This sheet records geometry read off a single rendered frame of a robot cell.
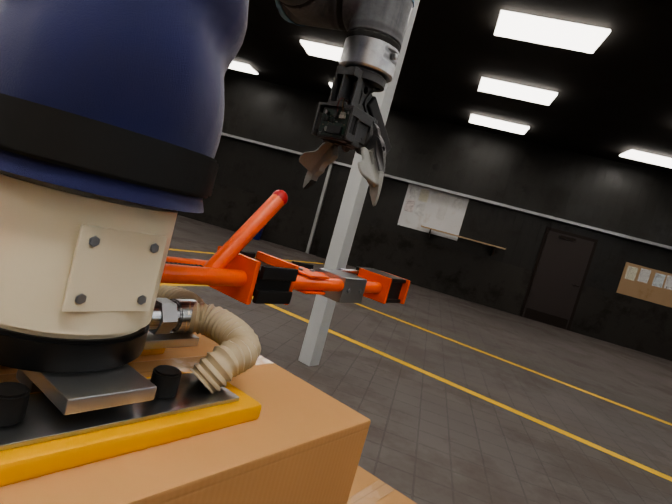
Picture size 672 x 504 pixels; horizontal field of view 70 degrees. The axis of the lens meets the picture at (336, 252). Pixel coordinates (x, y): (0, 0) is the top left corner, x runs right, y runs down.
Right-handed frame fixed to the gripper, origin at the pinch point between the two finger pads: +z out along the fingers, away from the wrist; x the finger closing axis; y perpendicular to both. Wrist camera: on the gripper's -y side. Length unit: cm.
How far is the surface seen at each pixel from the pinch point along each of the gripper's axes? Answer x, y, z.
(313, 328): -163, -228, 93
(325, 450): 21.9, 18.9, 28.9
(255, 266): 5.4, 20.6, 11.8
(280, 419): 17.0, 22.2, 26.9
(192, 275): 4.5, 29.3, 13.8
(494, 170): -370, -1047, -193
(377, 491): 3, -44, 67
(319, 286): 4.5, 5.0, 14.2
